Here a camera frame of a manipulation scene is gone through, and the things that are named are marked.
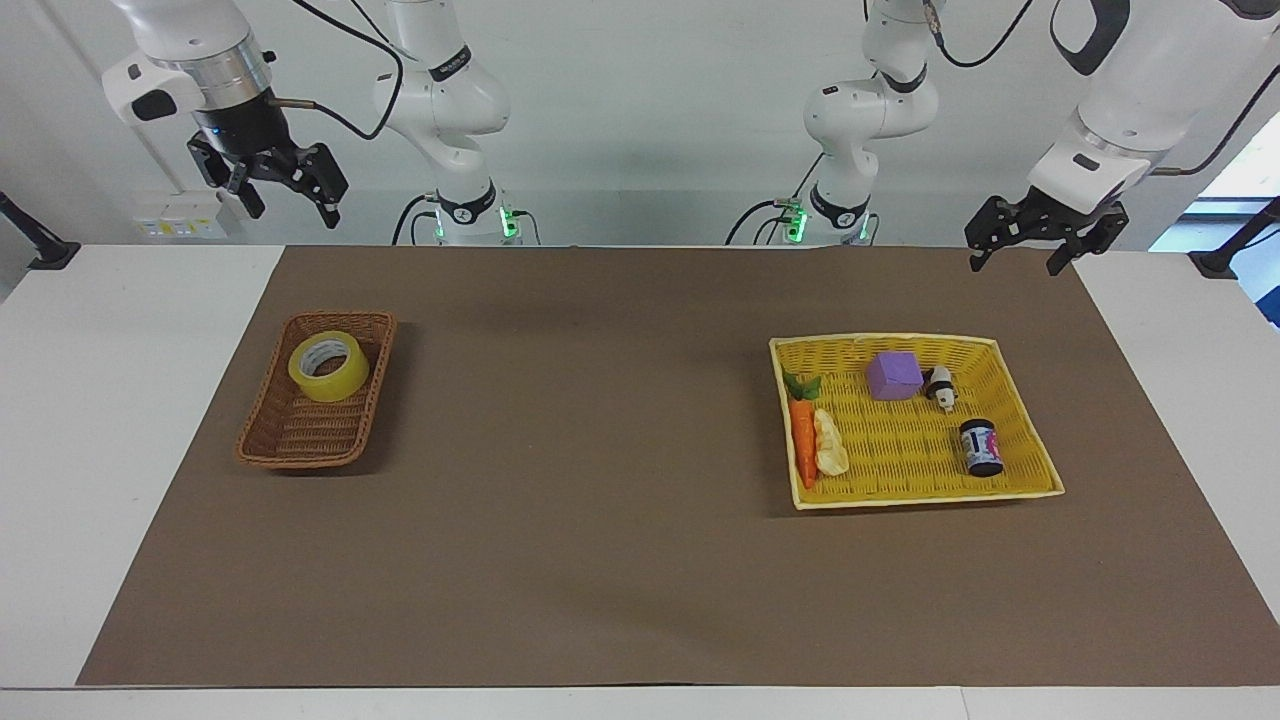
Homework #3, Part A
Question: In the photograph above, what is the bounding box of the yellow tape roll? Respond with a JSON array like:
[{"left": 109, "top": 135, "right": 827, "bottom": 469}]
[{"left": 287, "top": 330, "right": 372, "bottom": 404}]

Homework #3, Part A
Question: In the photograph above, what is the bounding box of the orange toy carrot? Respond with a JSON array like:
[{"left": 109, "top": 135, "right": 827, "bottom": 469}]
[{"left": 782, "top": 371, "right": 824, "bottom": 491}]

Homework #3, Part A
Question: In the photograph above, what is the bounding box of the small black white bottle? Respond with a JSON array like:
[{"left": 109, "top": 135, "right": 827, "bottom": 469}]
[{"left": 921, "top": 365, "right": 959, "bottom": 414}]

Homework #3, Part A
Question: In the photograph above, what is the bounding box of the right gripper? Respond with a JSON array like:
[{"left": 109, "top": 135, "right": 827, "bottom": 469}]
[{"left": 187, "top": 89, "right": 350, "bottom": 231}]

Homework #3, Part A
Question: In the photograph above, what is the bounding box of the pale yellow toy food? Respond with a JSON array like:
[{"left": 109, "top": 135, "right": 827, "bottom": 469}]
[{"left": 811, "top": 407, "right": 852, "bottom": 478}]

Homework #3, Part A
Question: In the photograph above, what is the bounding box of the white wall socket box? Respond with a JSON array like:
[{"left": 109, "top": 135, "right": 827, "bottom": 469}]
[{"left": 134, "top": 194, "right": 228, "bottom": 241}]

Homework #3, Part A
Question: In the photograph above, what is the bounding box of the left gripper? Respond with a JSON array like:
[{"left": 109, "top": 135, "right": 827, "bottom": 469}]
[{"left": 964, "top": 186, "right": 1131, "bottom": 278}]

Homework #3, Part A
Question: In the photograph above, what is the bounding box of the purple cube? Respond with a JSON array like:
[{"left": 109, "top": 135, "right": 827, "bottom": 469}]
[{"left": 864, "top": 350, "right": 925, "bottom": 403}]

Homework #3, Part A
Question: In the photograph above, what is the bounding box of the black cable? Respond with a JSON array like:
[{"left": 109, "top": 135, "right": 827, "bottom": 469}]
[
  {"left": 272, "top": 0, "right": 406, "bottom": 141},
  {"left": 725, "top": 198, "right": 807, "bottom": 247},
  {"left": 391, "top": 193, "right": 442, "bottom": 247},
  {"left": 1148, "top": 62, "right": 1280, "bottom": 178},
  {"left": 924, "top": 0, "right": 1037, "bottom": 70}
]

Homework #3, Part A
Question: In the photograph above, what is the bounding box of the brown wicker basket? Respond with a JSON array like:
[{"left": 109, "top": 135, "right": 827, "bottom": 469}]
[{"left": 235, "top": 310, "right": 399, "bottom": 472}]

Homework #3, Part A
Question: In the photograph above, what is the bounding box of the black stand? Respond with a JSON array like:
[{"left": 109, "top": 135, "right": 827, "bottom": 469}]
[
  {"left": 1188, "top": 195, "right": 1280, "bottom": 281},
  {"left": 0, "top": 190, "right": 82, "bottom": 272}
]

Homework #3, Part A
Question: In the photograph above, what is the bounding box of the yellow woven basket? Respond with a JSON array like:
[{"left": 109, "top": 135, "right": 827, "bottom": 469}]
[{"left": 768, "top": 333, "right": 1066, "bottom": 513}]

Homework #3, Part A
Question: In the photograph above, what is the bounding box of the dark jar with label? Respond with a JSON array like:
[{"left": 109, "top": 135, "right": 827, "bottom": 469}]
[{"left": 957, "top": 417, "right": 1006, "bottom": 479}]

